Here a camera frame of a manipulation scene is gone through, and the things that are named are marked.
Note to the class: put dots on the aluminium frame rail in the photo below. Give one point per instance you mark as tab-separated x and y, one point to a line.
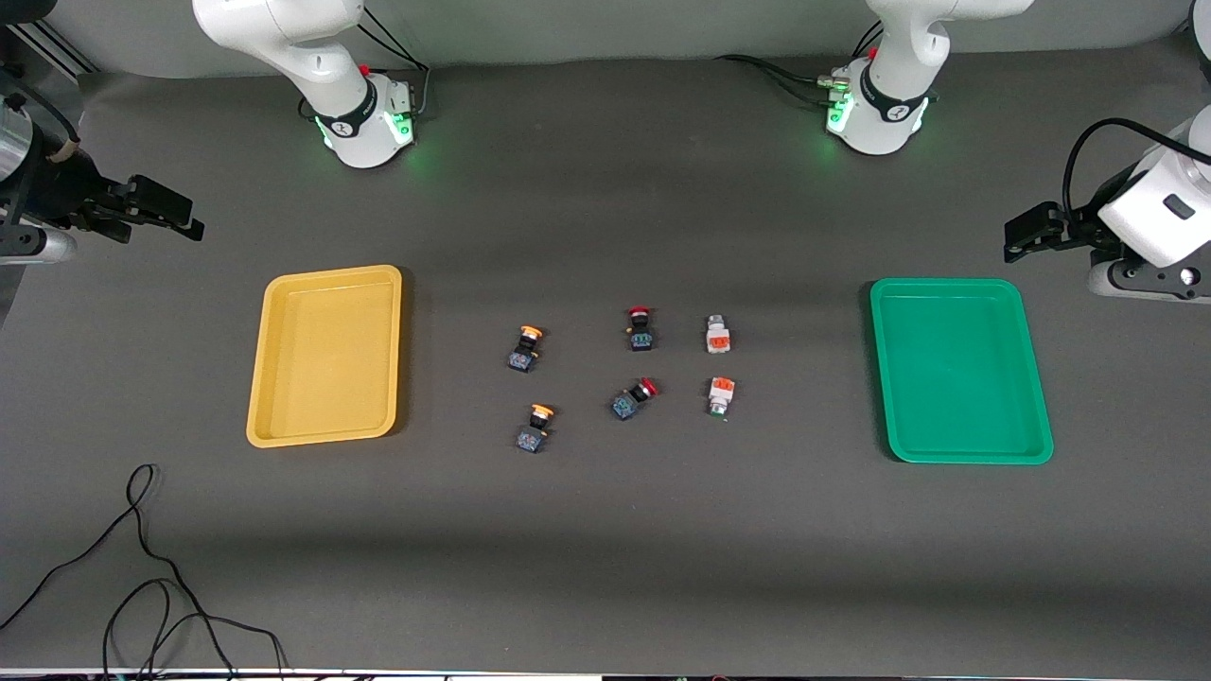
57	52

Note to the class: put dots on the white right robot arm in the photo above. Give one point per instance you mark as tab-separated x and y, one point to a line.
322	57

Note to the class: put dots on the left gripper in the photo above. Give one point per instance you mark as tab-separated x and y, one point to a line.
1079	228

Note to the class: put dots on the green plastic tray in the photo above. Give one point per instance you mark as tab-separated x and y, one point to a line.
956	378

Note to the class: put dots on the yellow plastic tray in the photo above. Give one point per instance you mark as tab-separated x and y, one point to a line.
322	378

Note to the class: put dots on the white orange switch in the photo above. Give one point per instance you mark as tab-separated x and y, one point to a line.
717	337

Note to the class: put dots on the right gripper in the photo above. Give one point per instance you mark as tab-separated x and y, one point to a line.
68	189

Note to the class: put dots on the red push button switch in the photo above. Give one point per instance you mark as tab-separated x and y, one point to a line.
632	401
640	333

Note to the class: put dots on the dark grey table mat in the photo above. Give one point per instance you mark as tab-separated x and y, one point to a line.
605	549

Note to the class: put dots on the yellow push button switch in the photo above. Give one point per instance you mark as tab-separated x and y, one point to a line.
523	352
534	433

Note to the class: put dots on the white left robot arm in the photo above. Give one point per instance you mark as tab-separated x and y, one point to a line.
899	57

